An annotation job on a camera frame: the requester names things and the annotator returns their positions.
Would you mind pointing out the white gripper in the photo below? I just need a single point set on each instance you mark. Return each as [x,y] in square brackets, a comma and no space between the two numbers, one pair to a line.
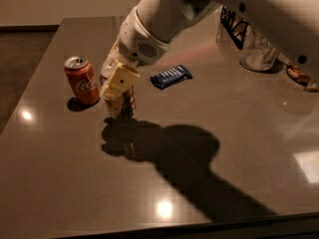
[137,46]

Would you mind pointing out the orange soda can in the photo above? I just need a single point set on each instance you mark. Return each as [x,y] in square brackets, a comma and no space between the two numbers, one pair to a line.
[123,107]

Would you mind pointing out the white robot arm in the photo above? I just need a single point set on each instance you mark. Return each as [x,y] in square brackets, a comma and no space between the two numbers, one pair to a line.
[292,26]

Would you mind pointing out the red coke can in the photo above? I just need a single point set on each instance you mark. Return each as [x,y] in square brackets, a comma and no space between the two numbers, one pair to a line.
[80,75]

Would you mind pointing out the blue snack bar wrapper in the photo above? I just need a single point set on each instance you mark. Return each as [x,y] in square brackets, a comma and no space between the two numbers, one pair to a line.
[171,77]

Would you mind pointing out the clear glass jar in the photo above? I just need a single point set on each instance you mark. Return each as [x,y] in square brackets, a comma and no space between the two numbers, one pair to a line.
[258,53]

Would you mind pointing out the black wire basket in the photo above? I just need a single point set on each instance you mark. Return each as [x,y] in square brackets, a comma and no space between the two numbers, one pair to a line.
[235,26]

